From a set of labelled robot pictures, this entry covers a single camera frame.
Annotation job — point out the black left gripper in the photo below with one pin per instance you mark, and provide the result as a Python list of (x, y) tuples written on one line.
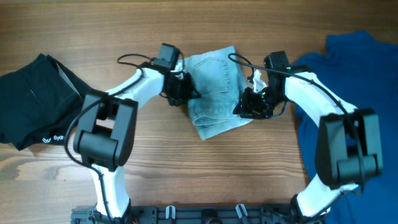
[(189, 93)]

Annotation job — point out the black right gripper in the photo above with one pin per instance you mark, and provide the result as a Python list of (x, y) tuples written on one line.
[(250, 107)]

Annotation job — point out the light blue denim shorts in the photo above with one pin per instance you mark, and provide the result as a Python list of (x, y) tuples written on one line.
[(220, 82)]

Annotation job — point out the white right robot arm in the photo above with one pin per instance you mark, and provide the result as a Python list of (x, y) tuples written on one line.
[(348, 150)]

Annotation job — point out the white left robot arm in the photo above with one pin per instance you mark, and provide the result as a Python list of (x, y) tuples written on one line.
[(105, 127)]

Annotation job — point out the blue shirt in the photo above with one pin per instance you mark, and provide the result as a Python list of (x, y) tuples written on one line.
[(363, 71)]

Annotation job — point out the black garment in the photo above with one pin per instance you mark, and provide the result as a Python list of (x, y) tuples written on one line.
[(38, 103)]

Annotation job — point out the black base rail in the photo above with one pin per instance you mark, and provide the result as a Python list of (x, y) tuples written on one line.
[(266, 214)]

